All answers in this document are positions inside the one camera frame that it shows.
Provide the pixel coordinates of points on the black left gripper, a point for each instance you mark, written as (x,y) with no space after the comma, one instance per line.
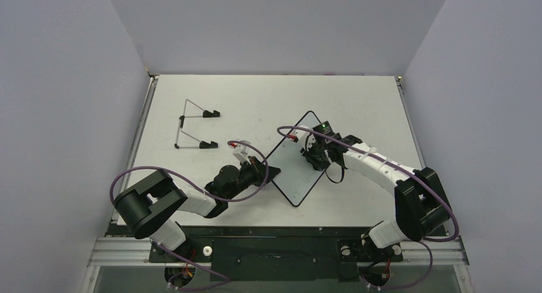
(257,169)

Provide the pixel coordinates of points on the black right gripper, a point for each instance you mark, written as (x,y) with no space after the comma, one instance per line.
(312,153)

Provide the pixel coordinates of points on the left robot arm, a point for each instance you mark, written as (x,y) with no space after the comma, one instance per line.
(148,205)

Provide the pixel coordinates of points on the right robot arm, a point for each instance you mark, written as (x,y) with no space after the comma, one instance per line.
(420,206)

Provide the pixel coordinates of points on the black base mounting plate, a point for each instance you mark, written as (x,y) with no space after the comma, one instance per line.
(250,253)

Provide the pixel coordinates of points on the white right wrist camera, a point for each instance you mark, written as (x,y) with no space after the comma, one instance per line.
(305,140)

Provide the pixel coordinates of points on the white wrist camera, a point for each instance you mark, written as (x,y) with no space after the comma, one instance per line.
(241,150)
(305,140)

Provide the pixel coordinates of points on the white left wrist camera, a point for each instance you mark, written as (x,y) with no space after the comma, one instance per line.
(241,150)

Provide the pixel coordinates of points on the wire whiteboard stand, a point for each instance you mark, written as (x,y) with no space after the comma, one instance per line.
(189,132)

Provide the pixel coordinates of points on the aluminium frame rail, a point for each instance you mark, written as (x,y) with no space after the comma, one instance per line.
(137,124)

